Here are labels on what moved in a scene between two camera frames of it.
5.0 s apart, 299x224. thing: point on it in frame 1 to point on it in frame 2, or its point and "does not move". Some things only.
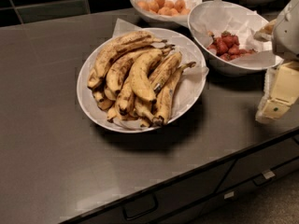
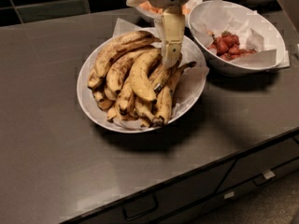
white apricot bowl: x=165 y=7 does not move
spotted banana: x=118 y=67 does not move
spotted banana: x=128 y=42 does not move
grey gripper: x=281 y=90 to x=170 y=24
